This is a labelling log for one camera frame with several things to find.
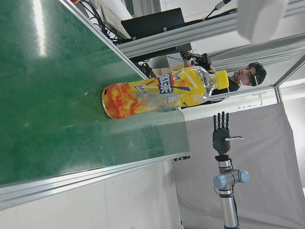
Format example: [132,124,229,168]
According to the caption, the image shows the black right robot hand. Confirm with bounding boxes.
[212,111,244,155]

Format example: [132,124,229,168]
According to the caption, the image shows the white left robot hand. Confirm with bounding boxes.
[236,0,290,45]

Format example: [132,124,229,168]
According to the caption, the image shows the yellow orange drink bottle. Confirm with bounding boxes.
[102,66,230,120]

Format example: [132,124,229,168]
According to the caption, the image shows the grey fabric curtain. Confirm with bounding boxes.
[171,104,296,229]

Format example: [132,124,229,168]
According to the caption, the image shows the person in black shirt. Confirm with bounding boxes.
[181,61,268,106]

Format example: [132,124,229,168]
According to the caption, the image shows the black teleoperation glove device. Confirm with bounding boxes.
[181,52,213,72]

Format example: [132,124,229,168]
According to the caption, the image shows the black computer monitor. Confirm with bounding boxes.
[121,7,185,39]

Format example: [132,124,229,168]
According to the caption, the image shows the white computer keyboard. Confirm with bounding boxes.
[99,0,132,40]

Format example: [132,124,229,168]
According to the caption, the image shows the green conveyor belt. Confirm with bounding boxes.
[0,0,191,211]

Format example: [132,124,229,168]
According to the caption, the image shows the aluminium frame beams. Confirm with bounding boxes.
[118,2,305,113]

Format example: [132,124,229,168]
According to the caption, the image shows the black desk cables bundle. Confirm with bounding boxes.
[78,0,124,45]

